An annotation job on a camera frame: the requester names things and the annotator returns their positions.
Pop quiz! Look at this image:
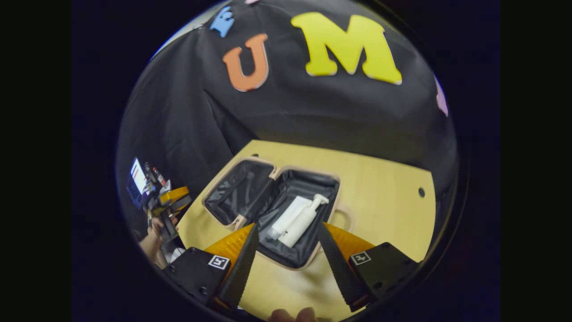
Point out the black backdrop cloth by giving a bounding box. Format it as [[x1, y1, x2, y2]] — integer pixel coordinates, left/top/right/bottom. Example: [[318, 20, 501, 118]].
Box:
[[117, 0, 458, 251]]

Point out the white pump bottle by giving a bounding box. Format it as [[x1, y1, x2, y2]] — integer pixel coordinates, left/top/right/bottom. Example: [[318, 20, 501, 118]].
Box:
[[278, 193, 330, 248]]

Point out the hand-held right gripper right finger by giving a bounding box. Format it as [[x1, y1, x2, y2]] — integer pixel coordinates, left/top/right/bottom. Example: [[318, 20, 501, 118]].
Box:
[[316, 221, 420, 313]]

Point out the translucent white tube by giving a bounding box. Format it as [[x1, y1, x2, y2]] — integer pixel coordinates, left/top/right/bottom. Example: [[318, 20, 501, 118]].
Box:
[[267, 195, 312, 240]]

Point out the beige pink suitcase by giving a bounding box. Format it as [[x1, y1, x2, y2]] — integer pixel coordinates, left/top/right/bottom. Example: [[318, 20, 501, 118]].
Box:
[[202, 156, 353, 271]]

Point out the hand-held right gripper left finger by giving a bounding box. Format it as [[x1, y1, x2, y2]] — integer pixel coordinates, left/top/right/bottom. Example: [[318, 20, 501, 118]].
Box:
[[162, 223, 260, 310]]

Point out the lit screen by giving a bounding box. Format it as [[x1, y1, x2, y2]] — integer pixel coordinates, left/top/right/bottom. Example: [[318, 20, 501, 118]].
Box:
[[129, 157, 148, 195]]

